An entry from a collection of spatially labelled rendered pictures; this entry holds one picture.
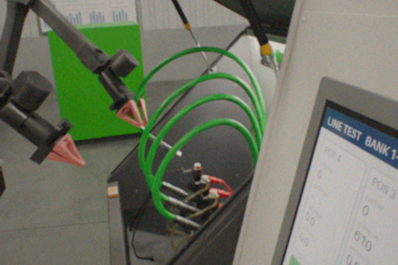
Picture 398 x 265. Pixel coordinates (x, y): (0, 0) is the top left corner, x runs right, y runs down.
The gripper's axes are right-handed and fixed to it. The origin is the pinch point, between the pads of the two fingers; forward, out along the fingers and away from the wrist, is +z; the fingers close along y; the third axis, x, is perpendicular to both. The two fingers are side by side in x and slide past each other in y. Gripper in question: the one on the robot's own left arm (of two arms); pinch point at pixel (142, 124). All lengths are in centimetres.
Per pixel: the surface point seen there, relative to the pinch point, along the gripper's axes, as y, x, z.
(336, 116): -43, -48, 33
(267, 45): -28, -46, 16
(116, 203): 0.5, 24.9, 12.0
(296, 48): -32, -49, 21
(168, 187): -12.1, -2.3, 21.0
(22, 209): 113, 203, -63
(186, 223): -23.2, -7.9, 30.9
